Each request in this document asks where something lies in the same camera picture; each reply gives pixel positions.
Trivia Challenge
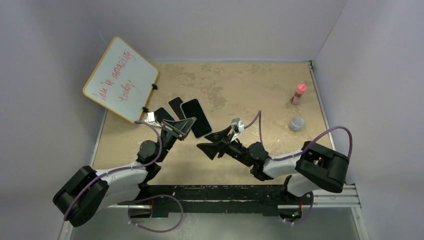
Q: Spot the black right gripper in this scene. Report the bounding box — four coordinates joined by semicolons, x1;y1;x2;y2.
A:
197;125;253;167

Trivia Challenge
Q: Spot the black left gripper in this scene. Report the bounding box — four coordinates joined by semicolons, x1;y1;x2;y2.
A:
156;117;196;163

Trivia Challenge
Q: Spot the black screen smartphone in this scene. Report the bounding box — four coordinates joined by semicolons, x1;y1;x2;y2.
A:
180;98;213;139

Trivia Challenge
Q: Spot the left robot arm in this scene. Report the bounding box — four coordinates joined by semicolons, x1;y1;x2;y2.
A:
52;117;196;227

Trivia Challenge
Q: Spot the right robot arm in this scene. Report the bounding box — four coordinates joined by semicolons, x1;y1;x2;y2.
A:
197;126;353;204

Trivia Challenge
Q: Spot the pink cased smartphone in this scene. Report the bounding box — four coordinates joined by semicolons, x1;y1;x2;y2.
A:
168;96;185;120

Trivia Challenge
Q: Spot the whiteboard with red writing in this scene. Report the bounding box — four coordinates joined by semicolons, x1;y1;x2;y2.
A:
82;36;159;123

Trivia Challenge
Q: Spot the clear plastic cup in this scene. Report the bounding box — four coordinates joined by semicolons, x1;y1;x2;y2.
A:
288;115;305;132

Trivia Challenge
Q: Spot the pink capped bottle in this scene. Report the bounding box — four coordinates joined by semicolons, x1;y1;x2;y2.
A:
290;83;307;105

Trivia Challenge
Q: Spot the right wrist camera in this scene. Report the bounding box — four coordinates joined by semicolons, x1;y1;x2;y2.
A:
230;118;245;142

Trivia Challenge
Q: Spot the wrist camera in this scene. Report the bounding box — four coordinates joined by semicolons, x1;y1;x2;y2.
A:
230;118;245;142
144;112;161;127

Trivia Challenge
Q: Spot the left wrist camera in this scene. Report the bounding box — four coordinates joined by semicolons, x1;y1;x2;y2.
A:
144;112;161;127

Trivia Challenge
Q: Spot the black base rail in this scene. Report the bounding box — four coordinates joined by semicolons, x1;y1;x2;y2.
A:
118;180;314;220

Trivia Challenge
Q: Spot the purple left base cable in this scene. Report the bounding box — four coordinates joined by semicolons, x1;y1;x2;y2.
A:
127;194;184;233

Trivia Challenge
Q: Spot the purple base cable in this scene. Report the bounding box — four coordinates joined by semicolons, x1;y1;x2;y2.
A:
281;192;316;226
127;194;184;233

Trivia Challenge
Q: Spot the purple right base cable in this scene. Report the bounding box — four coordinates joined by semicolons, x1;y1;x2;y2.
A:
281;192;316;226

